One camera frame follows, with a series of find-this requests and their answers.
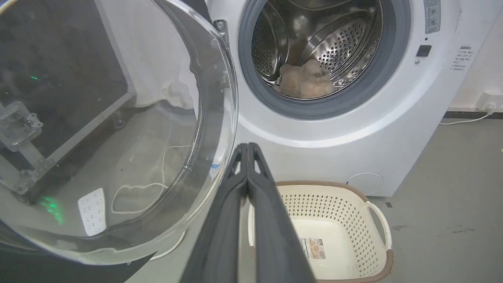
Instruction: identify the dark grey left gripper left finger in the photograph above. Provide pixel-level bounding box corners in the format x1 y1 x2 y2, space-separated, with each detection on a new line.
180 143 249 283

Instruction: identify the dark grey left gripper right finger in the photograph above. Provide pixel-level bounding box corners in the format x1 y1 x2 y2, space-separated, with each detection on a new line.
247 142 316 283

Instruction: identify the transparent washer door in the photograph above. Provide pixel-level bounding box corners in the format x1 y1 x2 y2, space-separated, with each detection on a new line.
0 0 239 266

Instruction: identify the white front-load washing machine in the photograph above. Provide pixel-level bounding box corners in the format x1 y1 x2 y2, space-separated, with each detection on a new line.
204 0 503 197

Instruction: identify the cream perforated laundry basket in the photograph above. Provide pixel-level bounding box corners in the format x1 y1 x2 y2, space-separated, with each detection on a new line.
248 180 394 283

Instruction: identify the white power strip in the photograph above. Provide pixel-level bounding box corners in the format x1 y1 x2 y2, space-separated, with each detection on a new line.
77 188 107 237

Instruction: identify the beige fluffy towel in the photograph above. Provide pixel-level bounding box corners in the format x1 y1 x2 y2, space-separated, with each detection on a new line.
275 59 336 99

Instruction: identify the white hanging cloth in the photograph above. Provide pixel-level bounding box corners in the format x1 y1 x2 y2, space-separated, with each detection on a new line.
96 0 200 118

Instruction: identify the white power cable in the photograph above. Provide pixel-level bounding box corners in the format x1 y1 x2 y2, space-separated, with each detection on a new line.
111 145 193 215

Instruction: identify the white cable at wall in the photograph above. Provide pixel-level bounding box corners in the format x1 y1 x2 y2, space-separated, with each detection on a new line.
439 111 495 126

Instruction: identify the black panel with aluminium frame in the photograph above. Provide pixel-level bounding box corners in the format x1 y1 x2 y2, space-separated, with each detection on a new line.
0 0 136 197

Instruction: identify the white wall socket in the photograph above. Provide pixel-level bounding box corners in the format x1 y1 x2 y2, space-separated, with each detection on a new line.
476 92 503 112

